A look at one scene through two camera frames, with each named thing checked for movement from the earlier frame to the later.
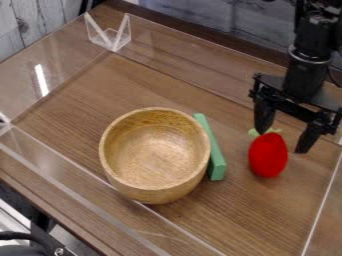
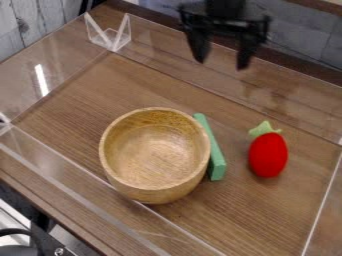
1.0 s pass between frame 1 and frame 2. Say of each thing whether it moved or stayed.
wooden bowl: stayed
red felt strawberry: stayed
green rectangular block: stayed
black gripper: moved
